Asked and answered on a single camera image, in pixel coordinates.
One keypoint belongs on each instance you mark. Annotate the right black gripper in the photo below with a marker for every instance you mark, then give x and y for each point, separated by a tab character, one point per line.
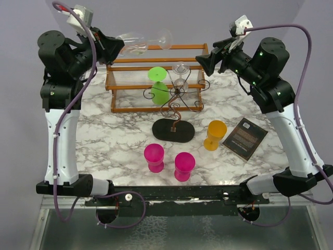
209	61

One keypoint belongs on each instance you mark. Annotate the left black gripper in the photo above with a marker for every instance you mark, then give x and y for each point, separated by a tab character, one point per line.
107	47

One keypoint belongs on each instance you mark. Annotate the frosted clear wine glass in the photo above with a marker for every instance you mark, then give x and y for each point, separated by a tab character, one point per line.
136	44

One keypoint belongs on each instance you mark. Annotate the green plastic wine glass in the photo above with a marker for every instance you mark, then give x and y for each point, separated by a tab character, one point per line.
159	91

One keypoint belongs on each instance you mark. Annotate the orange plastic wine glass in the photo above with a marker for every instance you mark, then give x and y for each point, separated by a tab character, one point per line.
215	133

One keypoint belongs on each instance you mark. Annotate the metal wine glass rack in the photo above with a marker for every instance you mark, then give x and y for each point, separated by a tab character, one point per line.
172	127

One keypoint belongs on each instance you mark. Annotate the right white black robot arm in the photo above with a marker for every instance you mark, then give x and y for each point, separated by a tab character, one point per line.
276	99

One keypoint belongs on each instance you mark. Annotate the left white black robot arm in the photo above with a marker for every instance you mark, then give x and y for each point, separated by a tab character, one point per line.
65	62

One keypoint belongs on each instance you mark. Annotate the orange wooden dish rack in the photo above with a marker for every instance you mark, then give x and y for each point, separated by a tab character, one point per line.
127	78

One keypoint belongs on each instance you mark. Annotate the dark book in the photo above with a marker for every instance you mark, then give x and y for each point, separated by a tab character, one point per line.
245	139

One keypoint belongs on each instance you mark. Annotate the right pink plastic goblet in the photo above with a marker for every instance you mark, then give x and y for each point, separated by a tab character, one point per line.
184	165

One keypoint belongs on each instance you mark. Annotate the pink plastic goblet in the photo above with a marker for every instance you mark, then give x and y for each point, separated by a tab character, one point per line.
154	156
184	165

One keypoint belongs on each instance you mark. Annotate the left pink plastic goblet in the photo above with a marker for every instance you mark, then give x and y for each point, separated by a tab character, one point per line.
154	156

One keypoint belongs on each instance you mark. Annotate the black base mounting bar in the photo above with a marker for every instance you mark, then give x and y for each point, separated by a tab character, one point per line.
178	201

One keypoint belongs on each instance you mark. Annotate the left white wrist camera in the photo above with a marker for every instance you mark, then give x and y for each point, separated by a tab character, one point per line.
85	14

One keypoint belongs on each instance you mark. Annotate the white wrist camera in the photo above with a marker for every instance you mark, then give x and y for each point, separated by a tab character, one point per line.
237	30
85	14

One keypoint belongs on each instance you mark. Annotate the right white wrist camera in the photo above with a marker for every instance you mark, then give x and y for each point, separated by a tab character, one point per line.
237	30

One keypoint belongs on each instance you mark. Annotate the aluminium rail frame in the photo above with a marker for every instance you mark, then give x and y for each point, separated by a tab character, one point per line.
62	103

